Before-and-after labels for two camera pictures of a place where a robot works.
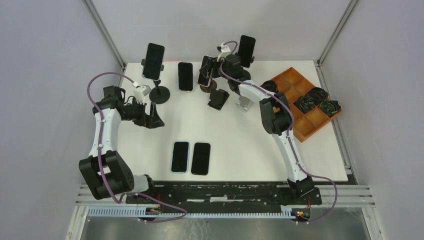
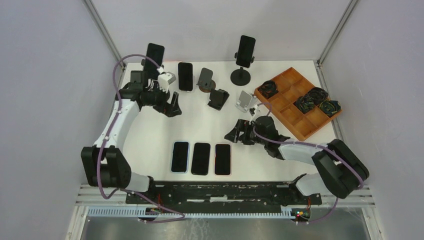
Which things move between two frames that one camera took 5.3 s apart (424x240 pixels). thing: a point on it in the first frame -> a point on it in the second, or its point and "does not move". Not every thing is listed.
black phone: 201,159 does not move
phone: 180,157 does not move
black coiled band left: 269,85 does not move
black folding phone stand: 218,97 does not move
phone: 205,71 -> 223,159
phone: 153,63 does not move
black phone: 185,76 does not move
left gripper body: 138,113 -> 157,99
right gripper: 215,63 -> 242,125
